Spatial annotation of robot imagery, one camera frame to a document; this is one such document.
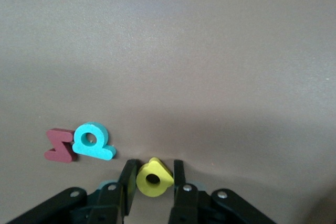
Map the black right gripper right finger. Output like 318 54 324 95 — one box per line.
167 159 276 224

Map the brown table cover sheet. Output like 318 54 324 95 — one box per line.
0 0 336 224

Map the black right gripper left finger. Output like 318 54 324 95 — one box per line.
7 158 139 224

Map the dark red foam letter z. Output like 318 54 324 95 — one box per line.
44 128 79 164

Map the yellow foam letter a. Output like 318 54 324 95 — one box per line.
135 157 175 198

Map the teal foam letter p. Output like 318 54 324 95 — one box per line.
71 121 117 161

